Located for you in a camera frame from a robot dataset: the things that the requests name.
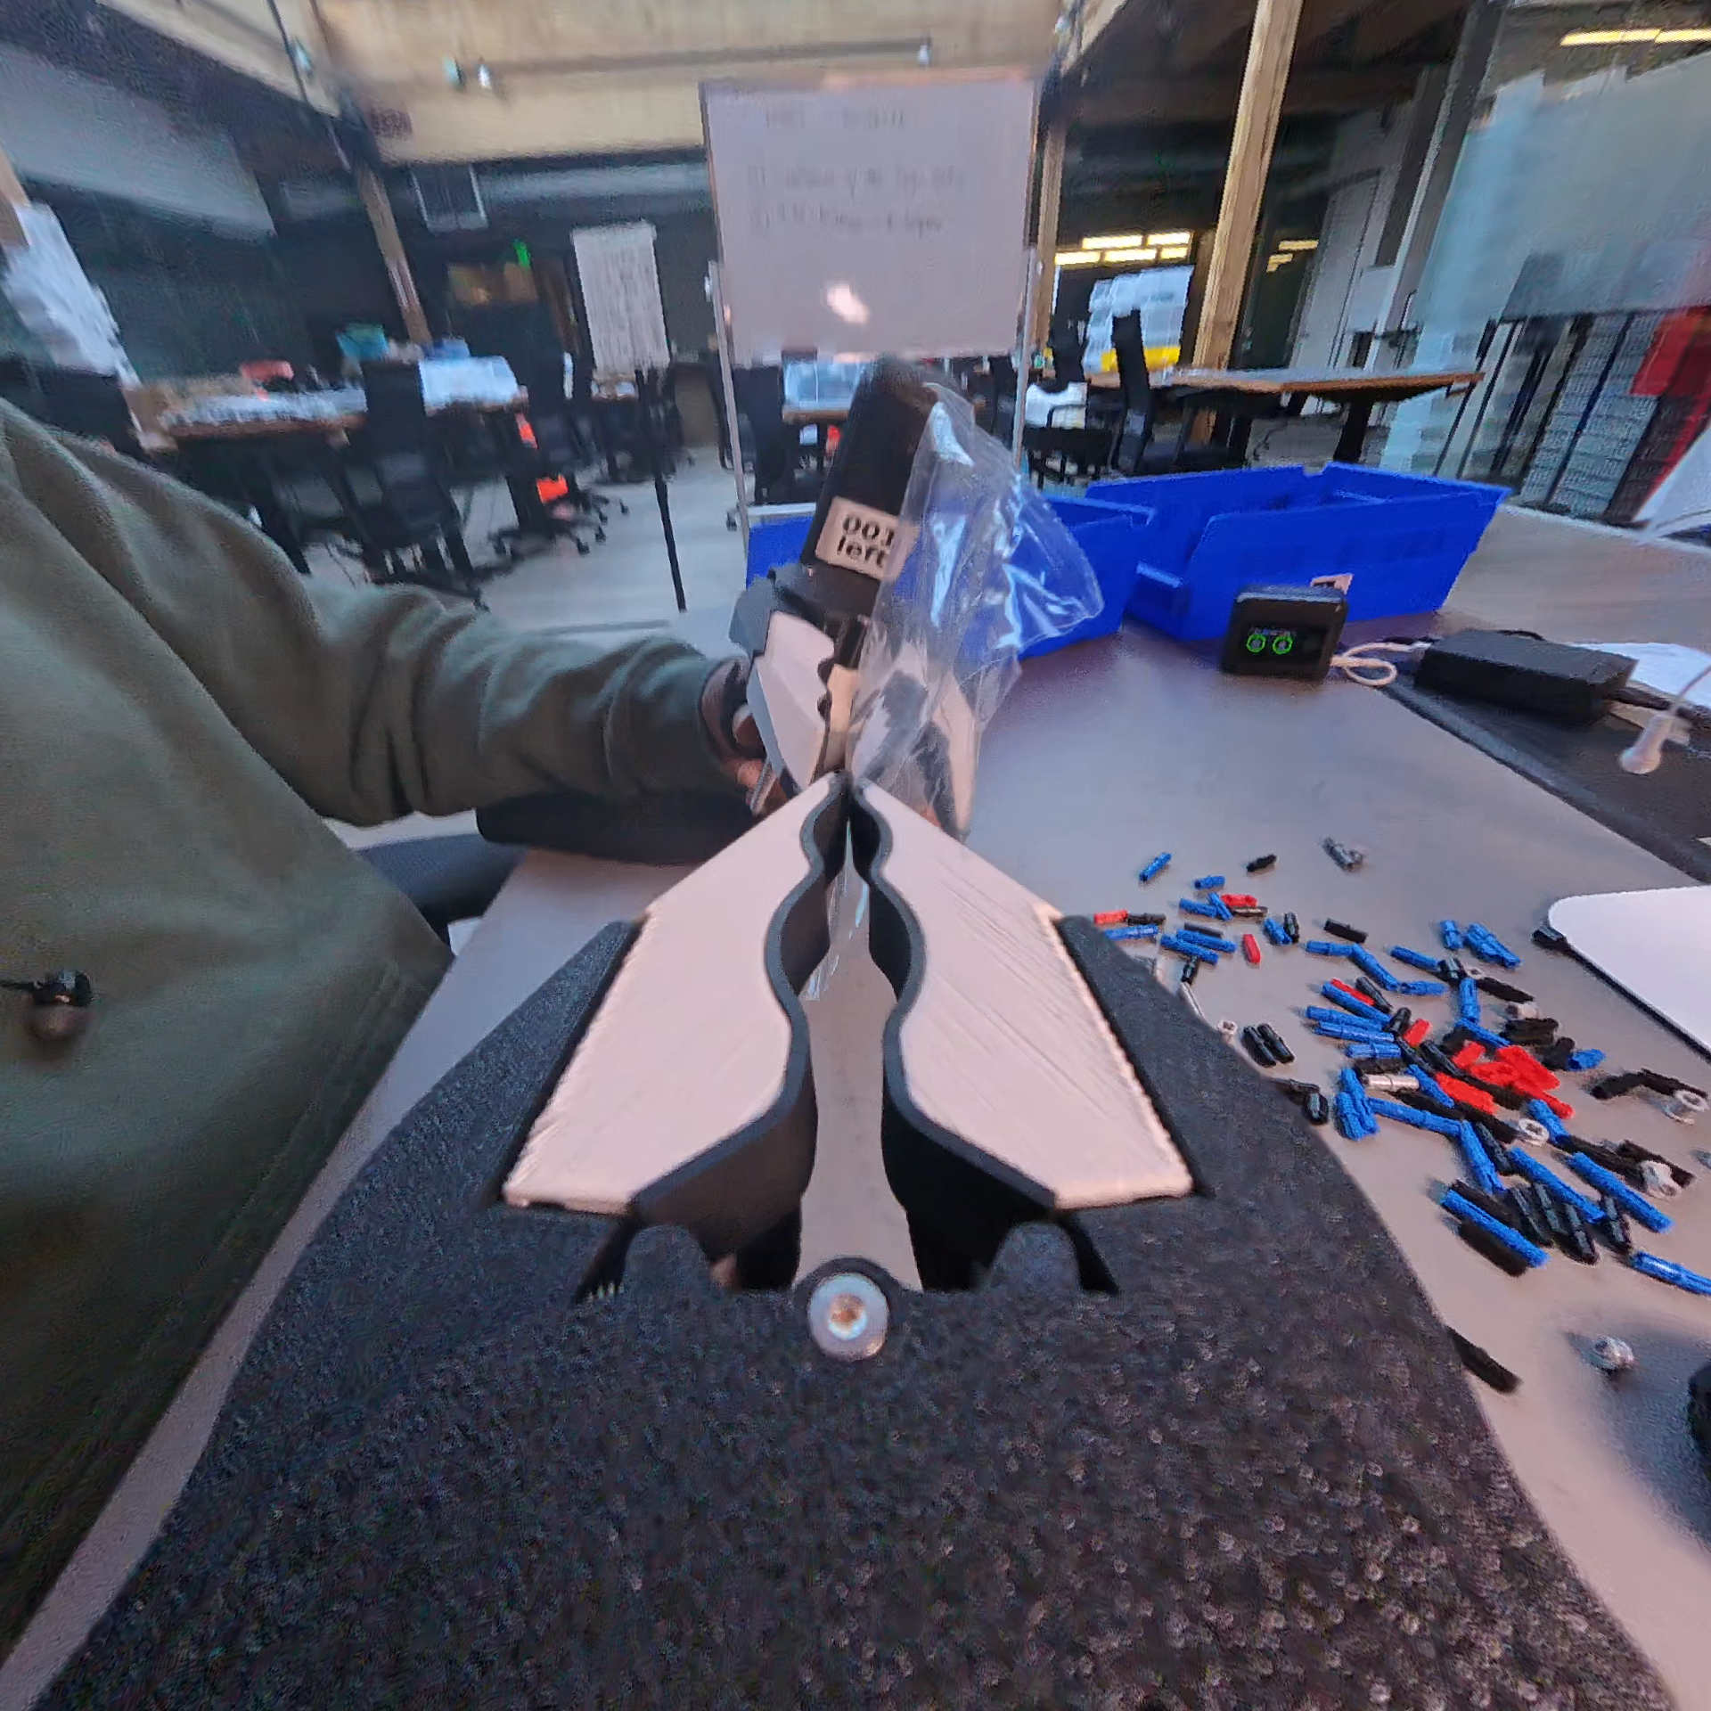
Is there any white booklet stand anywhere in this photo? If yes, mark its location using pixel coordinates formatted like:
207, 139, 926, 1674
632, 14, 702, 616
1546, 670, 1711, 1057

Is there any pile of small toy parts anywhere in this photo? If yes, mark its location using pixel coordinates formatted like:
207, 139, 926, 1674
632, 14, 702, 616
1091, 835, 1711, 1391

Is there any person's left forearm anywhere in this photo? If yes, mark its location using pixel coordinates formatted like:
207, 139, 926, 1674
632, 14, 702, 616
0, 403, 738, 830

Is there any black chair armrest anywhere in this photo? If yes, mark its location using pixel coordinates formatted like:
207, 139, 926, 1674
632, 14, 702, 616
361, 830, 523, 938

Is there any black digital timer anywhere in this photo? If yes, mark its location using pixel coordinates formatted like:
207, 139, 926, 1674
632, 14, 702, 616
1221, 582, 1352, 681

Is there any person's left hand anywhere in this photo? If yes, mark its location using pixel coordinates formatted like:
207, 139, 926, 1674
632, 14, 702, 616
695, 652, 771, 804

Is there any white whiteboard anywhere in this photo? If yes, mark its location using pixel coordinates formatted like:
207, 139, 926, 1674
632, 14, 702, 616
701, 69, 1043, 536

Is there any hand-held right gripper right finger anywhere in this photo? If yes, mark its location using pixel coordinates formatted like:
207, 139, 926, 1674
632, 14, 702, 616
854, 777, 1198, 1215

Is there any black power brick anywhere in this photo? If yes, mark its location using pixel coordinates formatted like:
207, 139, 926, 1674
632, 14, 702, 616
1417, 631, 1639, 726

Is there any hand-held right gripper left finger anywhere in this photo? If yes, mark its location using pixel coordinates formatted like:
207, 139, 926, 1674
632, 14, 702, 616
501, 776, 856, 1224

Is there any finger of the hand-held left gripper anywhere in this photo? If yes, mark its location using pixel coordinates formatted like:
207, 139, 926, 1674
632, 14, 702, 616
744, 611, 837, 804

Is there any black earphone cable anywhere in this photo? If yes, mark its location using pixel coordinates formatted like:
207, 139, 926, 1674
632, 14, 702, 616
0, 969, 99, 1043

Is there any clear plastic bag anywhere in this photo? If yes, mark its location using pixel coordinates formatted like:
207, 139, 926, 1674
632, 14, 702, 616
815, 388, 1107, 1071

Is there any grey desk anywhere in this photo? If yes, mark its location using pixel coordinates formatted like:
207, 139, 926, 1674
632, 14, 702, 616
0, 509, 1711, 1711

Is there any blue plastic bin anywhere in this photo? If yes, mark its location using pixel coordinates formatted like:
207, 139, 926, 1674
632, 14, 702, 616
1084, 461, 1512, 649
744, 492, 1157, 660

